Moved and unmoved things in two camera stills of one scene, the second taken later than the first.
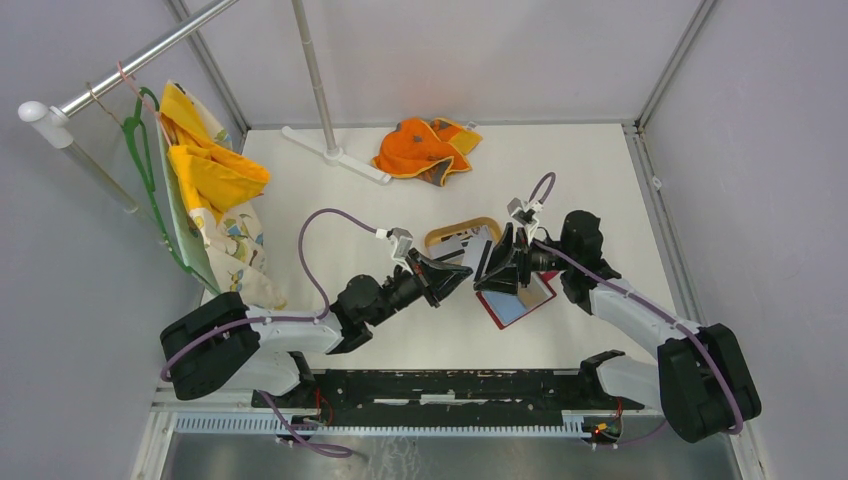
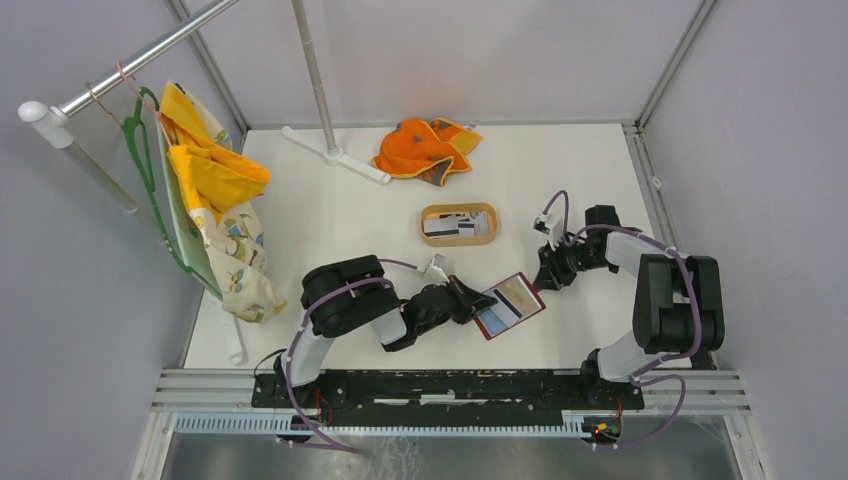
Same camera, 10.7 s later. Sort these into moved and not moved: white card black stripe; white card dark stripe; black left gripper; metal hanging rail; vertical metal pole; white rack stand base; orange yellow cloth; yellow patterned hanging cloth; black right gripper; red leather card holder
Moved: black right gripper; white card dark stripe; red leather card holder; black left gripper; white card black stripe
Not moved: metal hanging rail; vertical metal pole; white rack stand base; orange yellow cloth; yellow patterned hanging cloth
